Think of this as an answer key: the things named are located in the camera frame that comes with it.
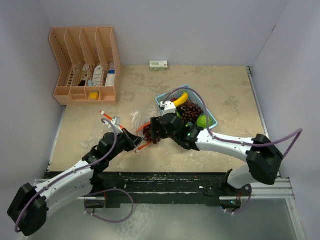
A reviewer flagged small white green box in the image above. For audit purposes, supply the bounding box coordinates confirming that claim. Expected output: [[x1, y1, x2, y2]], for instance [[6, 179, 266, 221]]
[[149, 60, 168, 71]]

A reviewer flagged red grape bunch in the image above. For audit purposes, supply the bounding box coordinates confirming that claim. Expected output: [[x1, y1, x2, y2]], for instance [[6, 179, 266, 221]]
[[175, 99, 204, 125], [142, 124, 161, 144]]

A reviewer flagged yellow block in organizer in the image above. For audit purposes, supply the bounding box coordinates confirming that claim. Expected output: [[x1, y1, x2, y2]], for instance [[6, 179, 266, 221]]
[[89, 92, 99, 100]]

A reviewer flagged clear orange-zip bag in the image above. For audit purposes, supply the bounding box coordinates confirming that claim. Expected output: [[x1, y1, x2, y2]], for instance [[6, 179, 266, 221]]
[[130, 108, 160, 154]]

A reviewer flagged blue white box in organizer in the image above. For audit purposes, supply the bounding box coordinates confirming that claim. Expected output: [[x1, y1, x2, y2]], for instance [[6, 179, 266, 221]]
[[104, 62, 116, 87]]

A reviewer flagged orange desk file organizer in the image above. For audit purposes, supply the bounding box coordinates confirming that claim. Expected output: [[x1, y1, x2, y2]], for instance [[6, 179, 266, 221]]
[[49, 26, 122, 106]]

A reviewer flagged yellow banana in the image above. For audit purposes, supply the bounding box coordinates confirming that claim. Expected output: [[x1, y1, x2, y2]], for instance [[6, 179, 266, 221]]
[[172, 92, 189, 107]]

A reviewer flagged light blue plastic basket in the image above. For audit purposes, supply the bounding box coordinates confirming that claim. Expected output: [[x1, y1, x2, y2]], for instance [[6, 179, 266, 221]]
[[155, 84, 218, 129]]

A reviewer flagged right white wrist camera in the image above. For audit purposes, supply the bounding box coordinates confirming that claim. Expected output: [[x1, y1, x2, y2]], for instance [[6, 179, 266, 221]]
[[159, 101, 177, 116]]

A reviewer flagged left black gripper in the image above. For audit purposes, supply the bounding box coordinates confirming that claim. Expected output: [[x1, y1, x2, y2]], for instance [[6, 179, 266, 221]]
[[107, 127, 143, 161]]

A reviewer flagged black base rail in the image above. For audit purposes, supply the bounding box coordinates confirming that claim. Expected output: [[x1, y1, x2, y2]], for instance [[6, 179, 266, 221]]
[[67, 171, 253, 208]]

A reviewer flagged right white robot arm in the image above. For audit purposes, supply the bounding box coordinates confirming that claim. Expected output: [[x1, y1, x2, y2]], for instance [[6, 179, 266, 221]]
[[150, 113, 284, 196]]

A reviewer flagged green bumpy fruit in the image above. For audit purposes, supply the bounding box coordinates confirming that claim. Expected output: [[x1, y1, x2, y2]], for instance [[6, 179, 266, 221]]
[[196, 115, 214, 128]]

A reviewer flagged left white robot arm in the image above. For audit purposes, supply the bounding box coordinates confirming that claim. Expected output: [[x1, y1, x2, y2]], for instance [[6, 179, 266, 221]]
[[7, 129, 144, 237]]

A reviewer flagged white tube in organizer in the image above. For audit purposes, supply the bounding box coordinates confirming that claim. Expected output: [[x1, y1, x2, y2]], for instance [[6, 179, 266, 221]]
[[92, 65, 103, 87]]

